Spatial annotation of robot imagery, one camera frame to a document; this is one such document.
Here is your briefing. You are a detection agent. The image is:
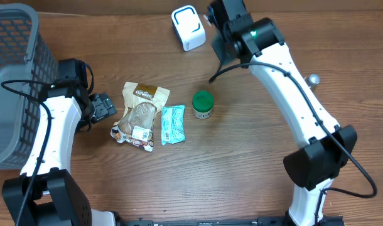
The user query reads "clear plastic snack bag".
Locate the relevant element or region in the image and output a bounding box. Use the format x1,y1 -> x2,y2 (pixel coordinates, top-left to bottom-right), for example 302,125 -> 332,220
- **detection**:
111,82 -> 170,152

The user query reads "green lid glass jar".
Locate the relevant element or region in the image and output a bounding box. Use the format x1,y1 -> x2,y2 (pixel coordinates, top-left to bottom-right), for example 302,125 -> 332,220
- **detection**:
192,90 -> 214,119

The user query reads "small teal packet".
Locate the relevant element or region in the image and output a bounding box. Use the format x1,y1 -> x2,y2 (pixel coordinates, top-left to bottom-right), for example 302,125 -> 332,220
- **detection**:
161,105 -> 186,146

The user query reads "yellow dish soap bottle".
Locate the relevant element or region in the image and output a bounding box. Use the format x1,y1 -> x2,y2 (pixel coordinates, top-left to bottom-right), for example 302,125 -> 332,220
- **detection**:
305,74 -> 321,92

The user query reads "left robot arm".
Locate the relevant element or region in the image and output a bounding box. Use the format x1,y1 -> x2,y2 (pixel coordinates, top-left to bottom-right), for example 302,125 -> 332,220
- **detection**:
2,58 -> 121,226

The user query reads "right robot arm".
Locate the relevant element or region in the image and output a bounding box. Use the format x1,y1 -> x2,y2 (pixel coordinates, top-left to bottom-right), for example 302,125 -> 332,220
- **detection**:
207,0 -> 357,225

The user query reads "white barcode scanner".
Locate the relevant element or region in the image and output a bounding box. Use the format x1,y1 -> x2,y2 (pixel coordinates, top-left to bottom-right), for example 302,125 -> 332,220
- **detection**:
171,5 -> 206,51

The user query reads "grey plastic mesh basket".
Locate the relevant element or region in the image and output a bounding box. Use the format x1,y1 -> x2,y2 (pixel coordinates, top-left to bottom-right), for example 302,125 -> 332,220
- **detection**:
0,3 -> 58,170

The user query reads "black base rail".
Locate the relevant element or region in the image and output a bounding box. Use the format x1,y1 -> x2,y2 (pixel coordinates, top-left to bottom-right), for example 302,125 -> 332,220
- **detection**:
116,215 -> 345,226

